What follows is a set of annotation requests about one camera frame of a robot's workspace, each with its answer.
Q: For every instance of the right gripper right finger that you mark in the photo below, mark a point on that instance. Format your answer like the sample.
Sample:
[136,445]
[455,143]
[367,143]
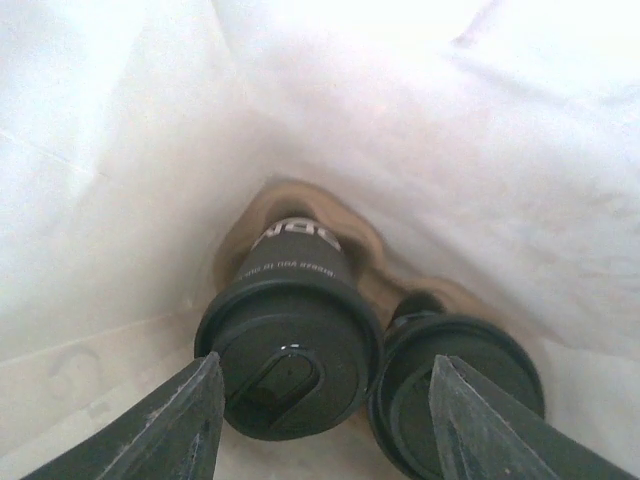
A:
[484,433]

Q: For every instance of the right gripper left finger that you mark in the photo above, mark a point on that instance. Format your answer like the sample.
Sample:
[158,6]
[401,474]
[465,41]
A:
[172,433]

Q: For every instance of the black coffee lid front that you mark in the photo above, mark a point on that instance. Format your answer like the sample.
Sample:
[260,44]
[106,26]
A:
[399,411]

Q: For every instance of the black coffee lid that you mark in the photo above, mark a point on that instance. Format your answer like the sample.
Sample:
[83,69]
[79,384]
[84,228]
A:
[297,358]
[399,411]

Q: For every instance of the pulp cup carrier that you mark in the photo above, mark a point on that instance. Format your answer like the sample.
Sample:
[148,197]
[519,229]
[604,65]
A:
[377,273]

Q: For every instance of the printed Cream Bear paper bag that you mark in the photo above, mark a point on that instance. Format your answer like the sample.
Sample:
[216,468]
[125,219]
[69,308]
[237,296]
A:
[494,144]

